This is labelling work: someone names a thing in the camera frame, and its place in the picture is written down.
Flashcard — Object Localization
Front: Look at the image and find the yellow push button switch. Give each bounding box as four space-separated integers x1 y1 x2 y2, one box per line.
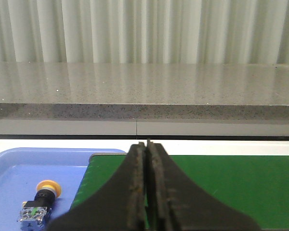
18 180 62 231

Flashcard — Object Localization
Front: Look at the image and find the grey speckled stone counter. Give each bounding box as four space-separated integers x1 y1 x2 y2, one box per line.
0 62 289 120

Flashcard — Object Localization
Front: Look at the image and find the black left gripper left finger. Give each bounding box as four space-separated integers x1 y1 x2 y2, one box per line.
47 142 146 231

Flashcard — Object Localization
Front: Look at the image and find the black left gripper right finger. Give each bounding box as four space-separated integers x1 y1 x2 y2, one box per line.
146 141 261 231

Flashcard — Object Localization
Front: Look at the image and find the green conveyor belt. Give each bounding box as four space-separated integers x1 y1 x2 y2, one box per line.
69 154 289 230

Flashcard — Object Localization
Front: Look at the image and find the blue plastic tray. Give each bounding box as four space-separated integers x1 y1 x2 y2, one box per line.
0 148 124 231

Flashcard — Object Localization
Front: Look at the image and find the white pleated curtain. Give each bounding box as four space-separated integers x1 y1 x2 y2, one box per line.
0 0 289 64

